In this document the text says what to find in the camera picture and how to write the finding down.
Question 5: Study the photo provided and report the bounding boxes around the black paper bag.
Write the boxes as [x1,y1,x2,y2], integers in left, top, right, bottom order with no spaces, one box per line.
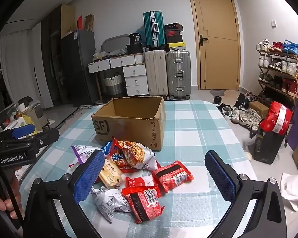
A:
[250,126,287,164]

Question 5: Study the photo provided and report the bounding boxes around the person's left hand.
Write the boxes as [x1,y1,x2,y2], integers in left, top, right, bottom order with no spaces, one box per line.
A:
[0,170,23,219]

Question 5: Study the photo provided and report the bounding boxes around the brown cardboard box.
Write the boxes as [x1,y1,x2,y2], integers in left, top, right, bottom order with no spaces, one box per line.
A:
[91,96,166,152]

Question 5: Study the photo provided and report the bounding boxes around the beige snack packet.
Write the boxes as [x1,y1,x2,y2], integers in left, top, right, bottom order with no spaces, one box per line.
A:
[98,162,126,189]

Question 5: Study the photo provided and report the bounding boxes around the white cloth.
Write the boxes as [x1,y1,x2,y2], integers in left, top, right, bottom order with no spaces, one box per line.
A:
[281,172,298,211]

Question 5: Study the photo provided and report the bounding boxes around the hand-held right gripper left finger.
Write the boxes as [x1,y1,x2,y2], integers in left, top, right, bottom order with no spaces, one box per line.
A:
[22,149,105,238]

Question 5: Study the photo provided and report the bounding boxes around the purple snack packet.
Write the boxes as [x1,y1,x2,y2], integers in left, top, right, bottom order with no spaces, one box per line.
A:
[69,144,106,169]

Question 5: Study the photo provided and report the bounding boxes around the silver grey snack packet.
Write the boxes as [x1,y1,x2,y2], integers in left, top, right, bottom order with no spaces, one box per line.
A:
[91,185,132,223]

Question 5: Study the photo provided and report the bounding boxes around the black storage bin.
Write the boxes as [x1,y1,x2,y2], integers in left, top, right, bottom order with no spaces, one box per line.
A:
[126,44,144,54]

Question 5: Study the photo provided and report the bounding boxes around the beige suitcase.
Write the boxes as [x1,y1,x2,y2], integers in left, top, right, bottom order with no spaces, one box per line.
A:
[144,50,169,97]

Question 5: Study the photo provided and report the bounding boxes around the red packet with barcode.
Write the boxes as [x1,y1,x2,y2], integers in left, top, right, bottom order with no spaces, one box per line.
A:
[122,185,165,224]

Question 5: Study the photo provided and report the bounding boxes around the pile of sneakers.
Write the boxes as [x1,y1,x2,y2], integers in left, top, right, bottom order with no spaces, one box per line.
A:
[214,92,262,132]

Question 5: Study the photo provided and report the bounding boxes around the noodle snack bag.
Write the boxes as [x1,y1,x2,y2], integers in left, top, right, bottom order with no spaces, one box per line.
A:
[113,137,156,170]

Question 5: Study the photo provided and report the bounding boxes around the red packet with black band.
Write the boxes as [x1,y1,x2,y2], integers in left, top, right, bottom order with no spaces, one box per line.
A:
[151,161,194,194]

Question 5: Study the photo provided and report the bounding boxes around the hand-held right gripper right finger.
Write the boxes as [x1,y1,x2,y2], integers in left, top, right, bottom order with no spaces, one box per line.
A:
[204,149,288,238]

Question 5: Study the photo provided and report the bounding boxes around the blue cookie packet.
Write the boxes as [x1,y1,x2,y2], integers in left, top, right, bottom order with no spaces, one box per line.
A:
[101,141,113,157]

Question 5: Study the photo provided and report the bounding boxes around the grey oval frame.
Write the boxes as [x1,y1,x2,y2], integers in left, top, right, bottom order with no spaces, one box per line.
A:
[101,34,131,52]

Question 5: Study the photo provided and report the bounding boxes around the plain black shoe box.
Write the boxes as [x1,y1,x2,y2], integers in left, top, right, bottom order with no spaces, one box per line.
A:
[166,35,183,44]

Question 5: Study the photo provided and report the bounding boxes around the yellow and black shoe box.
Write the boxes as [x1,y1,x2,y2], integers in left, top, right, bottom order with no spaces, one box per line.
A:
[168,42,188,51]

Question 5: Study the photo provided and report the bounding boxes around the yellow plastic bag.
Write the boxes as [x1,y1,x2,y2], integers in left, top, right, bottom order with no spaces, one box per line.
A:
[20,115,36,129]

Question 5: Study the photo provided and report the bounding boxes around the black wardrobe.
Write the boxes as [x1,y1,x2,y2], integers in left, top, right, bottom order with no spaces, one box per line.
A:
[41,4,76,107]

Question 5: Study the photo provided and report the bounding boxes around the tan wooden door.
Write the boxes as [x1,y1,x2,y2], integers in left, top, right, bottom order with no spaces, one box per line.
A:
[187,0,241,90]

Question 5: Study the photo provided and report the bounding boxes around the red and white snack packet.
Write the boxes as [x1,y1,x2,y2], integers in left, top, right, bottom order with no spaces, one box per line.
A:
[125,175,162,196]

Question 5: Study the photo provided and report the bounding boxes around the red shopping bag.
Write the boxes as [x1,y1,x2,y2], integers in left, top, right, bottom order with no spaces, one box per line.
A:
[259,101,294,135]

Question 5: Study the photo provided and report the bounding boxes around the white curtain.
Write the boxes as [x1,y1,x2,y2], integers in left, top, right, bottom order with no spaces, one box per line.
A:
[0,28,40,105]

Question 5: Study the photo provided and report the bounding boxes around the teal suitcase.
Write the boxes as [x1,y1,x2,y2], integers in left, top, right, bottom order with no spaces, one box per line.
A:
[143,11,167,50]

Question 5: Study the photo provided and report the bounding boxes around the rows of assorted shoes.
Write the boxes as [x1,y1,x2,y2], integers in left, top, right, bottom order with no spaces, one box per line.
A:
[256,39,298,97]

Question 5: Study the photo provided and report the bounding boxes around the black printed box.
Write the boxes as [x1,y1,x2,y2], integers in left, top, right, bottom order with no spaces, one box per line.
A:
[129,33,142,45]

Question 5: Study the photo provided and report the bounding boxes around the small cardboard box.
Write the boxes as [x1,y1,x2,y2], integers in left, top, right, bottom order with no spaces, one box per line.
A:
[249,101,269,118]

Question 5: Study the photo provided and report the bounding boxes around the red chip bag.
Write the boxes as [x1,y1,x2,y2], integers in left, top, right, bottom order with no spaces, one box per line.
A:
[107,139,162,174]

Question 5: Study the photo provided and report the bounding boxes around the dark grey fridge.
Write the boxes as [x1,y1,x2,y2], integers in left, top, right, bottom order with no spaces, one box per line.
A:
[60,30,100,105]

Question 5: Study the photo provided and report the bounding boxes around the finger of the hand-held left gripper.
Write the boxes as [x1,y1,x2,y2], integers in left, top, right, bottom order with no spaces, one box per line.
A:
[0,123,36,142]
[20,128,60,154]

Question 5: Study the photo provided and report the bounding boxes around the white drawer desk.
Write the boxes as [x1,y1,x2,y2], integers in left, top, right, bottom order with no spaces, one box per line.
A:
[88,53,149,97]

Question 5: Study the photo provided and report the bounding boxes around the folded brown cardboard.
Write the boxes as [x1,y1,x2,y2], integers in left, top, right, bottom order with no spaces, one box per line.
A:
[84,14,95,31]

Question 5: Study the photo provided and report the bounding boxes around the woven laundry basket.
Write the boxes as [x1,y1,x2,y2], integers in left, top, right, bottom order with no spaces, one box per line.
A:
[103,73,125,95]

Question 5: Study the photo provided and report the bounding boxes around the silver suitcase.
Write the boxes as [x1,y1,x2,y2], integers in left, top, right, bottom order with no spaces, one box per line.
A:
[165,50,192,101]

